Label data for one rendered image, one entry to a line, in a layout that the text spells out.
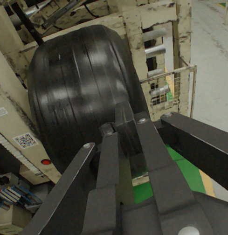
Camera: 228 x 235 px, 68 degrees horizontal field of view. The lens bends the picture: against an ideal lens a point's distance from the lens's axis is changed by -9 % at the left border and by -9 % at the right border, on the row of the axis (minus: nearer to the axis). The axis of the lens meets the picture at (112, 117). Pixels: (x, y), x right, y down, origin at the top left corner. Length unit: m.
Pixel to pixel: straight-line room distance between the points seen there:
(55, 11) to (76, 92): 0.51
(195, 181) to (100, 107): 1.50
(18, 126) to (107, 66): 0.39
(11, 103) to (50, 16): 0.44
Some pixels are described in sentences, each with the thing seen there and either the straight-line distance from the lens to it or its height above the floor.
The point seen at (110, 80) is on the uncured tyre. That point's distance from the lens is 0.44.
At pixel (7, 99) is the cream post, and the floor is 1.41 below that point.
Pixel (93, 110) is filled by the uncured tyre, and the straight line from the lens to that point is 0.44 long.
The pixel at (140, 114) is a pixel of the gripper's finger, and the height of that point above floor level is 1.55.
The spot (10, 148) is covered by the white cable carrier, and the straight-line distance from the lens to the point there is 0.81.
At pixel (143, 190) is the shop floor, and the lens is 1.79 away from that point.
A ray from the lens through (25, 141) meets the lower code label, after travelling 0.74.
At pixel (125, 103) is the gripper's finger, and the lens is 0.19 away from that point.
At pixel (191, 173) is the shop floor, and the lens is 1.86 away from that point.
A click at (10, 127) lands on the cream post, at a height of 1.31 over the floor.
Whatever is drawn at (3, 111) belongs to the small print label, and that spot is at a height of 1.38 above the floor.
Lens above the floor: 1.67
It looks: 46 degrees down
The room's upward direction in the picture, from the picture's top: 19 degrees counter-clockwise
